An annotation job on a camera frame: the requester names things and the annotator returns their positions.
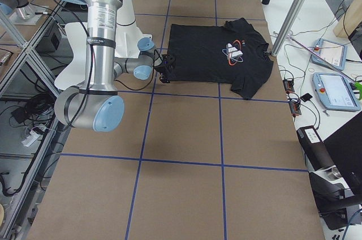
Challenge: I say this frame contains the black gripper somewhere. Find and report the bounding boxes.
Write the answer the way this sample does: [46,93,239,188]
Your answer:
[154,54,176,83]

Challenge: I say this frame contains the far teach pendant tablet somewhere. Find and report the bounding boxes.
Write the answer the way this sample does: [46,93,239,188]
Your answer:
[313,38,347,70]

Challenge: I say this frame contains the white plastic chair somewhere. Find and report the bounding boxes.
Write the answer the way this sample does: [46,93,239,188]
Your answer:
[54,22,98,94]

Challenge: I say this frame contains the orange circuit board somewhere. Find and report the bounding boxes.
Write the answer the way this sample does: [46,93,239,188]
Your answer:
[283,79,295,93]
[288,100,301,117]

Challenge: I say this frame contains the aluminium frame post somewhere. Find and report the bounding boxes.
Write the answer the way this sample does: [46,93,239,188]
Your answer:
[271,0,305,57]

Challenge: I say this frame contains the black monitor with stand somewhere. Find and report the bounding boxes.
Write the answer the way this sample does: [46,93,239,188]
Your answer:
[309,113,361,230]

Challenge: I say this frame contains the black label box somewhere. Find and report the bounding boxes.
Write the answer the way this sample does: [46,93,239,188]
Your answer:
[296,126,334,170]

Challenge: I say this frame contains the near teach pendant tablet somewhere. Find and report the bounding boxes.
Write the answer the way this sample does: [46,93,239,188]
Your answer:
[312,73,361,112]

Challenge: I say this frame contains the brown paper table cover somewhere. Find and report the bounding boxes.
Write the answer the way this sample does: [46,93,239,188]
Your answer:
[27,0,326,240]

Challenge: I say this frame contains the white power strip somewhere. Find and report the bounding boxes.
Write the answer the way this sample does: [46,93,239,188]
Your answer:
[21,127,44,147]

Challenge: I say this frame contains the teach pendant tablet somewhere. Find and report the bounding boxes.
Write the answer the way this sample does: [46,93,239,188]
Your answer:
[312,73,361,112]
[313,38,347,70]

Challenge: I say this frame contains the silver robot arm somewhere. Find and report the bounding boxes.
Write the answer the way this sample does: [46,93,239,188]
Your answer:
[54,0,175,132]

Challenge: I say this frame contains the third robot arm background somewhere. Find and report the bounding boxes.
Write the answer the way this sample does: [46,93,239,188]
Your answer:
[1,0,41,25]

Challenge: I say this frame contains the black graphic t-shirt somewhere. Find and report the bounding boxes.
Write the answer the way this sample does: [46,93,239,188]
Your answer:
[168,18,273,99]

